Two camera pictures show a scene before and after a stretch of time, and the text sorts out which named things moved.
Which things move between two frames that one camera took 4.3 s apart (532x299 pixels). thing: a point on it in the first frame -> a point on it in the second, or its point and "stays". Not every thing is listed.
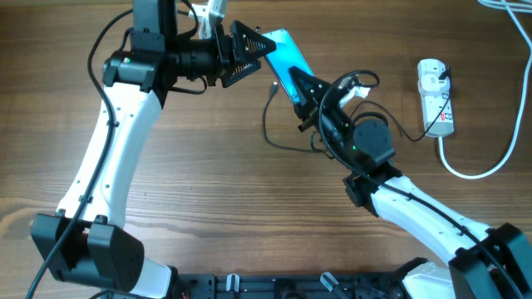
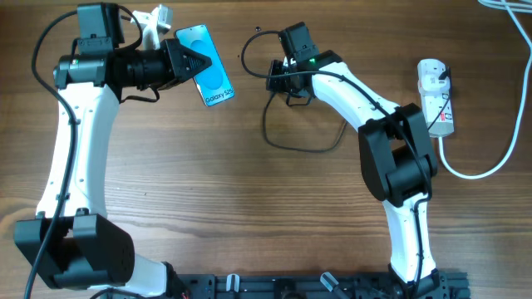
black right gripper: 308,101 -> 273,85
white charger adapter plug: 431,83 stays
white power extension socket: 437,108 stays
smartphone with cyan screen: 285,56 -> 214,83
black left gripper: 225,57 -> 174,52
